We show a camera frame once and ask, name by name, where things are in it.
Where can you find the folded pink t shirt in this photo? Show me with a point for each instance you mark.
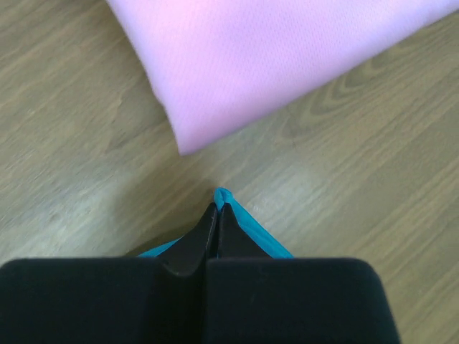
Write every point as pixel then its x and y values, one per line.
pixel 216 66

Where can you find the teal polo shirt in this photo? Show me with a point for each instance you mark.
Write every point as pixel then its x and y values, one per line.
pixel 251 229

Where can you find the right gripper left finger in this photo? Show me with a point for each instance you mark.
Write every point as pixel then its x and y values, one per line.
pixel 109 300

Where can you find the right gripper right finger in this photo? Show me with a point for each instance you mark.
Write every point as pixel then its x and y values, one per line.
pixel 254 298

